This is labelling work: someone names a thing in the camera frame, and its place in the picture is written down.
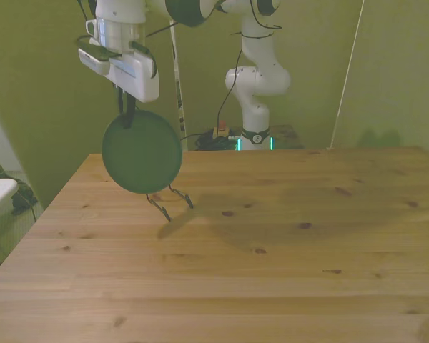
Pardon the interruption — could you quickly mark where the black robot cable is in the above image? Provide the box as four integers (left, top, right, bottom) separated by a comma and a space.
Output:
216, 46, 245, 131

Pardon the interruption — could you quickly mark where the yellow emergency stop button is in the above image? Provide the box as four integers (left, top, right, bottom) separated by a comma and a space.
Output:
214, 120, 230, 139

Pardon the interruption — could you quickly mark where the white vertical profile strip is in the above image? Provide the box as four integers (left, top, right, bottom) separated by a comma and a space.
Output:
169, 20, 188, 151

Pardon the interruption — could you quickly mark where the black wire plate stand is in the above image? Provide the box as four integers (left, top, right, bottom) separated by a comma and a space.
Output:
145, 184, 194, 223

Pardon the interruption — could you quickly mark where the black camera cable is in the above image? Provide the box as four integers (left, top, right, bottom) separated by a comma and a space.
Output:
129, 21, 179, 79

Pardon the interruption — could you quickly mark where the dark green round plate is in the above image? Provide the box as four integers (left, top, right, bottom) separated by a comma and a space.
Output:
102, 109, 183, 195

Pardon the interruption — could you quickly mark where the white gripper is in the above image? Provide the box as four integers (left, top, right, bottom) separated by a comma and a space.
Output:
107, 52, 160, 129

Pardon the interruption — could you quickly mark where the brown patterned box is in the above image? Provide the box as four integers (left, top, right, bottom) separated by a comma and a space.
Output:
267, 124, 303, 149

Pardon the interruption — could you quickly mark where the camouflage fabric bag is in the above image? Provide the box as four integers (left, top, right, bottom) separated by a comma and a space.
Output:
0, 156, 39, 216

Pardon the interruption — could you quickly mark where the black cable bundle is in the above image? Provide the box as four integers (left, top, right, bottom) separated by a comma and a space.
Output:
180, 130, 239, 151

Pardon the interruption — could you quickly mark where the thin white cord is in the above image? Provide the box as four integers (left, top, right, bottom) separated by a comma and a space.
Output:
328, 0, 365, 150

